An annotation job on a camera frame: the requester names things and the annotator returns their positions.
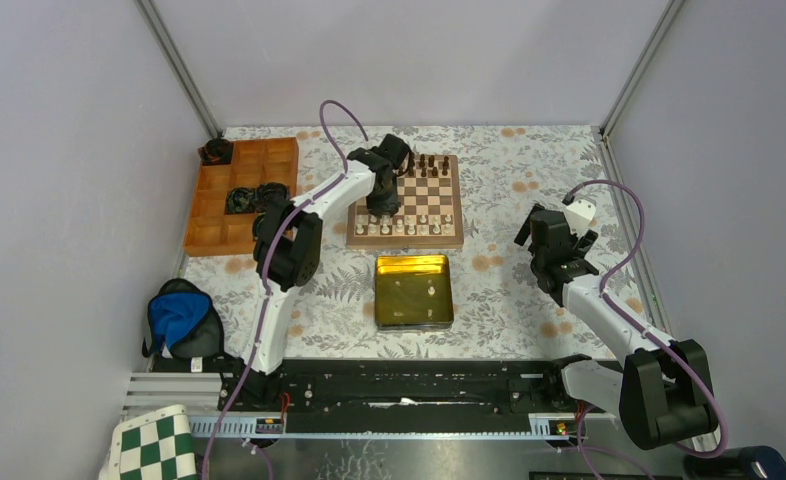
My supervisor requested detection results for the wooden compartment tray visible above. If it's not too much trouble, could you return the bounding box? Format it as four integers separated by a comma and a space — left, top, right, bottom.
184, 138, 299, 257

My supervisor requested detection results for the aluminium frame rail right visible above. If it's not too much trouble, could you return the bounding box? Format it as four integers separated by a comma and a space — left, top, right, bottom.
594, 0, 689, 332

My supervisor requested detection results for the dark floral rolled tie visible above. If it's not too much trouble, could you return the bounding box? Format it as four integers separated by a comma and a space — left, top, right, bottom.
198, 138, 234, 167

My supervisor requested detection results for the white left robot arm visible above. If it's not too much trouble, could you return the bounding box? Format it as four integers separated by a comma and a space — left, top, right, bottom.
240, 134, 413, 411

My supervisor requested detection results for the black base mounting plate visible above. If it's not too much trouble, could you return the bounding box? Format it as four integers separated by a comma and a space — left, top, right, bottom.
218, 359, 578, 435

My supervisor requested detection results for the green white chess mat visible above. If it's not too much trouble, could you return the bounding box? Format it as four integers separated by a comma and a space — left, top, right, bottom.
98, 404, 200, 480

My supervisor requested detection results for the blue yellow rolled tie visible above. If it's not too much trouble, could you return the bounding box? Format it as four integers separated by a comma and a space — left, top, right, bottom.
225, 187, 257, 215

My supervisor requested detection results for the aluminium frame rail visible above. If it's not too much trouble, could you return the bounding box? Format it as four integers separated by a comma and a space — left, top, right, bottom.
594, 0, 689, 332
134, 0, 222, 138

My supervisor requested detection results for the dark rook right corner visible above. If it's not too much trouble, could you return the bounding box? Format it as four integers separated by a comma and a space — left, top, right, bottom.
441, 156, 450, 177

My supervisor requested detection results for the wooden chess board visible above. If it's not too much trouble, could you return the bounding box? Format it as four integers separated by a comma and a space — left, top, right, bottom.
346, 154, 464, 250

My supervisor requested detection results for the floral patterned table mat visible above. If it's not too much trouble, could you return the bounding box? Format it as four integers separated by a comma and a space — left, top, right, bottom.
180, 124, 659, 362

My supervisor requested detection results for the blue black cloth bag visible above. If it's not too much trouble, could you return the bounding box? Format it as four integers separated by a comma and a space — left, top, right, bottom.
141, 278, 226, 360

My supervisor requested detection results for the dark rolled tie centre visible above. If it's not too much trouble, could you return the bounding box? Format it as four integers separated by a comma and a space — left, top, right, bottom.
255, 182, 290, 210

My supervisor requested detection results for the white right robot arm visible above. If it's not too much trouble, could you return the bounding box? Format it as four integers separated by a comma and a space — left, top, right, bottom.
514, 204, 720, 450

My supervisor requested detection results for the black cylinder bottle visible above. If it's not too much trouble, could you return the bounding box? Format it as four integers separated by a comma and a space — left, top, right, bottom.
682, 446, 786, 480

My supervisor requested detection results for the gold metal tin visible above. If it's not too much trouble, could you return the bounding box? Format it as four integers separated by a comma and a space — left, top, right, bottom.
374, 254, 454, 331

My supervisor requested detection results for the aluminium frame rail left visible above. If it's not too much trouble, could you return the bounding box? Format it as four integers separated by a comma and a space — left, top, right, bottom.
134, 0, 222, 138

